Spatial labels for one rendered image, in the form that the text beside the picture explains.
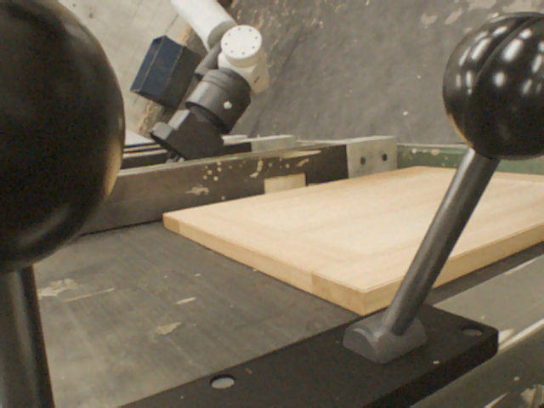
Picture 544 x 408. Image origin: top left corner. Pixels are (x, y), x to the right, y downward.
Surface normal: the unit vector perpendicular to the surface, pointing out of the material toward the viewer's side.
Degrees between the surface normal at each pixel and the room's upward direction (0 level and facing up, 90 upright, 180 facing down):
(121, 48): 90
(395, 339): 74
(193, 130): 90
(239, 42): 46
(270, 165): 90
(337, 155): 90
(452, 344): 60
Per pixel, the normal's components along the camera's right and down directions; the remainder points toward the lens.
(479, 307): -0.08, -0.98
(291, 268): -0.84, 0.16
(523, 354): 0.54, 0.11
